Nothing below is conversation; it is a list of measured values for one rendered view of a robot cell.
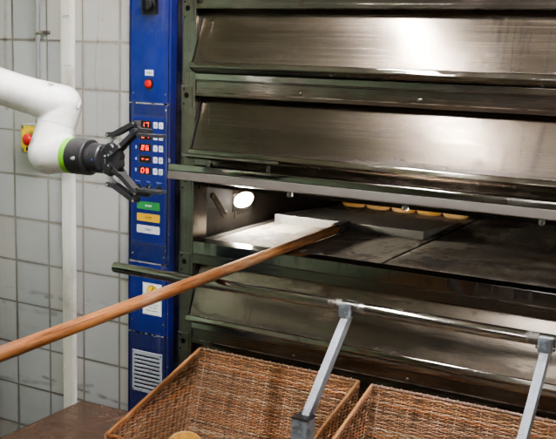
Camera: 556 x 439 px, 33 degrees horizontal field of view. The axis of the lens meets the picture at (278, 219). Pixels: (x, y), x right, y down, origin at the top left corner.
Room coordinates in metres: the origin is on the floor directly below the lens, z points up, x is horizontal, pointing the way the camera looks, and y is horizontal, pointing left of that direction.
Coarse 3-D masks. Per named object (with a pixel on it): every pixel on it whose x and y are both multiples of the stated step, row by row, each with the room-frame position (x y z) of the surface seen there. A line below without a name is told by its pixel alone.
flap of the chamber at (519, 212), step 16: (176, 176) 2.71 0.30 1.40; (192, 176) 2.68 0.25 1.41; (208, 176) 2.66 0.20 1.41; (224, 176) 2.63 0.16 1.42; (304, 192) 2.50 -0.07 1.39; (320, 192) 2.48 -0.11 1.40; (336, 192) 2.46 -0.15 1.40; (352, 192) 2.44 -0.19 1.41; (368, 192) 2.42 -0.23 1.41; (384, 192) 2.40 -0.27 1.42; (448, 208) 2.31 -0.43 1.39; (464, 208) 2.29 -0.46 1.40; (480, 208) 2.27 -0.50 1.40; (496, 208) 2.25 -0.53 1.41; (512, 208) 2.23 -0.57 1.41; (528, 208) 2.22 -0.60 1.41
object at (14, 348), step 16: (304, 240) 2.80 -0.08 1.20; (256, 256) 2.54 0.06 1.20; (272, 256) 2.62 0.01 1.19; (208, 272) 2.33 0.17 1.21; (224, 272) 2.38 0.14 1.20; (160, 288) 2.14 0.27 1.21; (176, 288) 2.18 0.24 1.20; (192, 288) 2.25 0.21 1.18; (128, 304) 2.02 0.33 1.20; (144, 304) 2.06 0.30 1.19; (80, 320) 1.88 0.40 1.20; (96, 320) 1.91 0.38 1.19; (32, 336) 1.75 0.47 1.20; (48, 336) 1.78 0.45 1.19; (64, 336) 1.83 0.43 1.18; (0, 352) 1.67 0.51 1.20; (16, 352) 1.70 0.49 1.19
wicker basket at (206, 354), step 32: (224, 352) 2.76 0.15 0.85; (160, 384) 2.61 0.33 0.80; (192, 384) 2.76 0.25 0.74; (224, 384) 2.72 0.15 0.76; (256, 384) 2.68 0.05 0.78; (288, 384) 2.63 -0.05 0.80; (352, 384) 2.55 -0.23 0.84; (128, 416) 2.47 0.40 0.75; (160, 416) 2.61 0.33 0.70; (192, 416) 2.75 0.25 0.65; (224, 416) 2.70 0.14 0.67; (256, 416) 2.65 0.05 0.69; (288, 416) 2.61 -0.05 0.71; (320, 416) 2.56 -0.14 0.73
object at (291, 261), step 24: (216, 240) 2.87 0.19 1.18; (288, 264) 2.69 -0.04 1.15; (312, 264) 2.65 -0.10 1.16; (336, 264) 2.62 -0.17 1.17; (360, 264) 2.59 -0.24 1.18; (384, 264) 2.60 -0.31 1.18; (432, 288) 2.48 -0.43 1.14; (456, 288) 2.45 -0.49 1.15; (480, 288) 2.41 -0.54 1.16; (504, 288) 2.38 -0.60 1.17; (528, 288) 2.37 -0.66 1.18; (552, 288) 2.37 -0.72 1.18
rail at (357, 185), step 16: (240, 176) 2.61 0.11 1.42; (256, 176) 2.58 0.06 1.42; (272, 176) 2.56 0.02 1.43; (288, 176) 2.54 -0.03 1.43; (400, 192) 2.38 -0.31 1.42; (416, 192) 2.36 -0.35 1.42; (432, 192) 2.34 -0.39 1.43; (448, 192) 2.32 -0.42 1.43; (464, 192) 2.30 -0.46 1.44; (544, 208) 2.20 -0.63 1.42
